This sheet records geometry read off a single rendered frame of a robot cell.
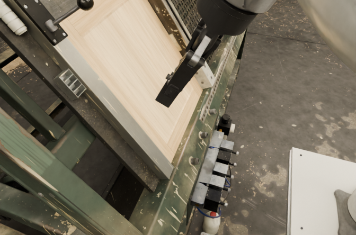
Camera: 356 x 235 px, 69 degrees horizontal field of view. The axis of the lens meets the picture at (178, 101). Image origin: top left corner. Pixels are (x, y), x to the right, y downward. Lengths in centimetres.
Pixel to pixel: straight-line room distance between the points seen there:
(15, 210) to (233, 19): 98
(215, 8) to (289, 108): 230
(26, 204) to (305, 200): 100
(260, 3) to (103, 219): 59
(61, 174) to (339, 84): 282
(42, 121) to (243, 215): 144
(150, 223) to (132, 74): 46
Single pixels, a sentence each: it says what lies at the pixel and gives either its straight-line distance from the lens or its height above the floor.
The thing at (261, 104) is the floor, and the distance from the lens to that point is 254.
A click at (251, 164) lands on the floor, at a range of 208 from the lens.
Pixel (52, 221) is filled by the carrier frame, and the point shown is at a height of 79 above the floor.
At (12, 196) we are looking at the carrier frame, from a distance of 116.
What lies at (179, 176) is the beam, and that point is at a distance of 93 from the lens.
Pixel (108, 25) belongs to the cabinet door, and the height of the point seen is 130.
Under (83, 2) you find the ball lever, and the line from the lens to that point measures 65.
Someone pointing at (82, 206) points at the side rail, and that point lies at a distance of 67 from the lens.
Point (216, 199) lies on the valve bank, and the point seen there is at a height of 76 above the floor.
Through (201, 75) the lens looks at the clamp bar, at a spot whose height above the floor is 97.
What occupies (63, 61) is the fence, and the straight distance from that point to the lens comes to 71.
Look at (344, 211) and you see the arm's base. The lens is 112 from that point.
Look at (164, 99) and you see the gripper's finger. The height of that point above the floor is 136.
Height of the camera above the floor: 168
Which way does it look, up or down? 43 degrees down
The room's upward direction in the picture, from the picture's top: straight up
